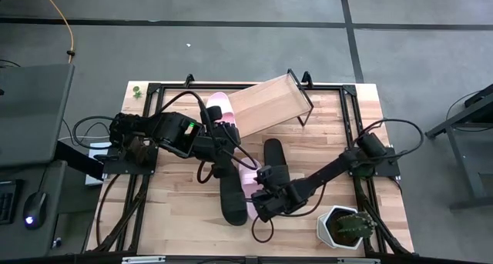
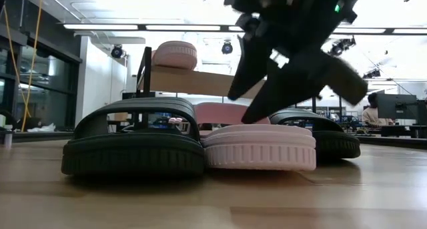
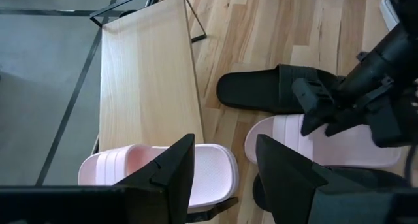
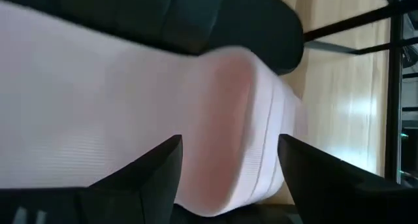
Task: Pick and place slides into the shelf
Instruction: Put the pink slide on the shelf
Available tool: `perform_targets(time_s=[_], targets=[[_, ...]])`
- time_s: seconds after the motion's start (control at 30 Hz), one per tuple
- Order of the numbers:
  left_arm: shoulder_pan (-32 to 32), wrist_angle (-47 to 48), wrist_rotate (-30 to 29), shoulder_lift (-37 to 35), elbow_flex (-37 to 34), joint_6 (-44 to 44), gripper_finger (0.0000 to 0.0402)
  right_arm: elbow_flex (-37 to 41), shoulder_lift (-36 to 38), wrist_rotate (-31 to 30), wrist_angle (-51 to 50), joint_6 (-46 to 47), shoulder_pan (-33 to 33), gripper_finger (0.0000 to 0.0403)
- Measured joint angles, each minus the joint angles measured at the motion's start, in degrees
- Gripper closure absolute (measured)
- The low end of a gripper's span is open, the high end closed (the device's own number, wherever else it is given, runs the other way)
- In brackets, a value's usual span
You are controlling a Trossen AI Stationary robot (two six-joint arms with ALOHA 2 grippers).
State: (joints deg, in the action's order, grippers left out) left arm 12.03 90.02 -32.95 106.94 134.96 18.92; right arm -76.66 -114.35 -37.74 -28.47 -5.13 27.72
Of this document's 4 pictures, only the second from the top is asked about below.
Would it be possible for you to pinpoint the wooden shelf with black legs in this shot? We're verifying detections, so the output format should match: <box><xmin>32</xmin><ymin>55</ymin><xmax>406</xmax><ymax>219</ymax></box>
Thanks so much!
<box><xmin>135</xmin><ymin>46</ymin><xmax>318</xmax><ymax>132</ymax></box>

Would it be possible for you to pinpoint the pink rubber slide sandal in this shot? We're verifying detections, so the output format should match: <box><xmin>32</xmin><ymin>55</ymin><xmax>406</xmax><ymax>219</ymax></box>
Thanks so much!
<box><xmin>194</xmin><ymin>101</ymin><xmax>318</xmax><ymax>172</ymax></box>
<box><xmin>151</xmin><ymin>40</ymin><xmax>198</xmax><ymax>71</ymax></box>

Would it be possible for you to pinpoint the long ceiling light strip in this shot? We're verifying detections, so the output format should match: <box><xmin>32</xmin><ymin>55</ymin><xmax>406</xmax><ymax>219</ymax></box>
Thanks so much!
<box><xmin>392</xmin><ymin>28</ymin><xmax>427</xmax><ymax>35</ymax></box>
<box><xmin>333</xmin><ymin>27</ymin><xmax>386</xmax><ymax>34</ymax></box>
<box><xmin>145</xmin><ymin>24</ymin><xmax>222</xmax><ymax>31</ymax></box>
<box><xmin>63</xmin><ymin>24</ymin><xmax>139</xmax><ymax>31</ymax></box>

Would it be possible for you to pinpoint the black rubber slide sandal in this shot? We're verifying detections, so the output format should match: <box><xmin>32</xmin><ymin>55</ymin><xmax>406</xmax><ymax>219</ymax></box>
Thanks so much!
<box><xmin>61</xmin><ymin>96</ymin><xmax>207</xmax><ymax>176</ymax></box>
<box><xmin>269</xmin><ymin>107</ymin><xmax>362</xmax><ymax>160</ymax></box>

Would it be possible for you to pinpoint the black computer monitor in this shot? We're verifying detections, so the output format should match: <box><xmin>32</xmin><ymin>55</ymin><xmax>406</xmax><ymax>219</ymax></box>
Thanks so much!
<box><xmin>376</xmin><ymin>93</ymin><xmax>418</xmax><ymax>120</ymax></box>
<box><xmin>416</xmin><ymin>99</ymin><xmax>427</xmax><ymax>123</ymax></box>

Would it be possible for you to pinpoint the yellow cable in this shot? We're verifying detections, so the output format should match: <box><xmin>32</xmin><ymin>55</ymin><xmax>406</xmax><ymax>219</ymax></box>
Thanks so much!
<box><xmin>2</xmin><ymin>0</ymin><xmax>44</xmax><ymax>132</ymax></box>

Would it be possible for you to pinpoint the person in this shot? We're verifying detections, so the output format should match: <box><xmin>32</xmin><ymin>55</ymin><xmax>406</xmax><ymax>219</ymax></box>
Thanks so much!
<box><xmin>361</xmin><ymin>92</ymin><xmax>394</xmax><ymax>127</ymax></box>

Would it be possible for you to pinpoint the white cloth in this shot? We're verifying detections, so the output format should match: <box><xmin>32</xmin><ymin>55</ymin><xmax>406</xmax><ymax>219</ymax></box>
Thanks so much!
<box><xmin>26</xmin><ymin>122</ymin><xmax>57</xmax><ymax>134</ymax></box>

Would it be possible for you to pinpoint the black aluminium table frame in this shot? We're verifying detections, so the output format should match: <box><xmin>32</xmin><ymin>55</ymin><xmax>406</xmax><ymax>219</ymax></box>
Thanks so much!
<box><xmin>0</xmin><ymin>130</ymin><xmax>427</xmax><ymax>150</ymax></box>

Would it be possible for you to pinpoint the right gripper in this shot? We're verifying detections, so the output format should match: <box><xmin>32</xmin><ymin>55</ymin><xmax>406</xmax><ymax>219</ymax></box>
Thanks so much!
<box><xmin>223</xmin><ymin>0</ymin><xmax>369</xmax><ymax>125</ymax></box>

